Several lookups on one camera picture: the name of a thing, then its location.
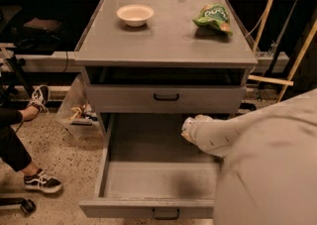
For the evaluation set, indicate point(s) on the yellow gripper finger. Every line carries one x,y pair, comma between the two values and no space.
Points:
187,137

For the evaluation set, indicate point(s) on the clear plastic water bottle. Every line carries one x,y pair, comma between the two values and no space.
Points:
192,121

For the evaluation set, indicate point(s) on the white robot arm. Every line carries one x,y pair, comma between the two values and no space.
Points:
269,170

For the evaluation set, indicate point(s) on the open grey bottom drawer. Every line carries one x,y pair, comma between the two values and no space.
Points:
149,171

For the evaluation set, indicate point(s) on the grey drawer cabinet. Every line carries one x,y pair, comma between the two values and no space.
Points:
169,50

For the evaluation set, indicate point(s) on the closed grey middle drawer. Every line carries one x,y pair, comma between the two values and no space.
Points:
165,99

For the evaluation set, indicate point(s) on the clear plastic storage bin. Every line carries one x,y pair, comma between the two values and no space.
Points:
75,113

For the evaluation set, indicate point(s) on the green chip bag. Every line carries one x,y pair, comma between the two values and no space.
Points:
214,16

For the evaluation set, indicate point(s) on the white paper bowl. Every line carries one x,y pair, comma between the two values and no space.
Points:
135,15

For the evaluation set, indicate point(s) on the black sneaker far foot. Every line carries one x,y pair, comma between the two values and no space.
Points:
40,98

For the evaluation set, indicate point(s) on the black sneaker foot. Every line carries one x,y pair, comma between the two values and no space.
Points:
40,98
41,181

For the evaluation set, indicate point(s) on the black sneaker near foot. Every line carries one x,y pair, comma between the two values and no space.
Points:
41,181

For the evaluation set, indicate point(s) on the person leg black trousers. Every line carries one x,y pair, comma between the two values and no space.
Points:
12,151

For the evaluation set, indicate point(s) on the office chair caster base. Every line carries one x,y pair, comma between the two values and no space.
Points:
27,206

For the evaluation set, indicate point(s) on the black box on shelf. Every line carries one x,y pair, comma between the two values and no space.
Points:
42,26

